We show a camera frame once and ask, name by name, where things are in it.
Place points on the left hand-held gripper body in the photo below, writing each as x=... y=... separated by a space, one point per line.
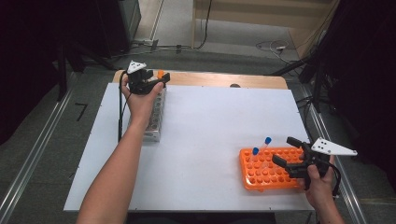
x=138 y=82

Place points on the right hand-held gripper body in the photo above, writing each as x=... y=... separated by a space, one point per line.
x=330 y=147

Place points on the orange-capped clear tube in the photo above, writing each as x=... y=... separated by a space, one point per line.
x=160 y=74

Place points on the orange plastic test tube rack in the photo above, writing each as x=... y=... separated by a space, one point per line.
x=264 y=177

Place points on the blue-capped clear tube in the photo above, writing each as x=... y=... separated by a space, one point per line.
x=267 y=140
x=255 y=151

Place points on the clear tube rack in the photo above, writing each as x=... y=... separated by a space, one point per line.
x=157 y=112

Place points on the person's left hand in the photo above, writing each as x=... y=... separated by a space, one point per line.
x=140 y=105

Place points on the person's right hand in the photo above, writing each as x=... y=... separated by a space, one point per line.
x=319 y=189

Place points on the power strip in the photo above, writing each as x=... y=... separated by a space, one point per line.
x=144 y=41

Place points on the wooden table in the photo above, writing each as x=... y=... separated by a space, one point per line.
x=211 y=78

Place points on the dark cabinet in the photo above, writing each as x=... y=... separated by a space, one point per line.
x=124 y=21

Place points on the white table board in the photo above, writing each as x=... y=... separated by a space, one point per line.
x=202 y=130

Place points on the black metal stand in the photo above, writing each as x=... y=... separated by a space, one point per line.
x=317 y=81
x=62 y=71

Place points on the dark round table grommet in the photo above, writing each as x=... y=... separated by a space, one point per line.
x=235 y=85

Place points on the dark curtain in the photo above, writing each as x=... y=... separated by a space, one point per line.
x=28 y=62
x=367 y=77

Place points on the aluminium floor rail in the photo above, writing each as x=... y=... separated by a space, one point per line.
x=323 y=124
x=34 y=149

